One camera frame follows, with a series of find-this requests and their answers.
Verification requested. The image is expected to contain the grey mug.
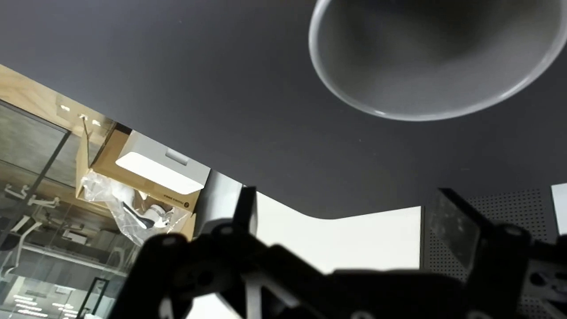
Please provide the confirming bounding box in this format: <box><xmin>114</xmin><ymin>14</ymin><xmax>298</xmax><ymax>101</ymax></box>
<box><xmin>308</xmin><ymin>0</ymin><xmax>567</xmax><ymax>122</ymax></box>

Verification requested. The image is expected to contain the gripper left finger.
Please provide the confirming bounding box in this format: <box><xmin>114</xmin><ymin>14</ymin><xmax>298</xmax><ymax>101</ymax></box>
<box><xmin>106</xmin><ymin>186</ymin><xmax>330</xmax><ymax>319</ymax></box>

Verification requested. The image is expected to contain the open cardboard box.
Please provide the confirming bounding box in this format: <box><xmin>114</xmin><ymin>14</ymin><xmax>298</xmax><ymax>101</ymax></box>
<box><xmin>74</xmin><ymin>119</ymin><xmax>211</xmax><ymax>249</ymax></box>

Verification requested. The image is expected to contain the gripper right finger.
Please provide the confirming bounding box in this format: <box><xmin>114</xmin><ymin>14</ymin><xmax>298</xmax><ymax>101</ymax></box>
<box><xmin>424</xmin><ymin>188</ymin><xmax>567</xmax><ymax>319</ymax></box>

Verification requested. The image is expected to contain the clear plastic bag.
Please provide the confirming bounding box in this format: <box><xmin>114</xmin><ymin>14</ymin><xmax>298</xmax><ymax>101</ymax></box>
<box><xmin>80</xmin><ymin>171</ymin><xmax>192</xmax><ymax>247</ymax></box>

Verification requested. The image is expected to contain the white carton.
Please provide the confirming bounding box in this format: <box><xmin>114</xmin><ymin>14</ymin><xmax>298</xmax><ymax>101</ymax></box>
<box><xmin>115</xmin><ymin>131</ymin><xmax>211</xmax><ymax>195</ymax></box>

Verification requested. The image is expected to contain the grey perforated metal panel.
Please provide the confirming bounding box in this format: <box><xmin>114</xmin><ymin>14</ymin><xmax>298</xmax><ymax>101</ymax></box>
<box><xmin>420</xmin><ymin>188</ymin><xmax>559</xmax><ymax>319</ymax></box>

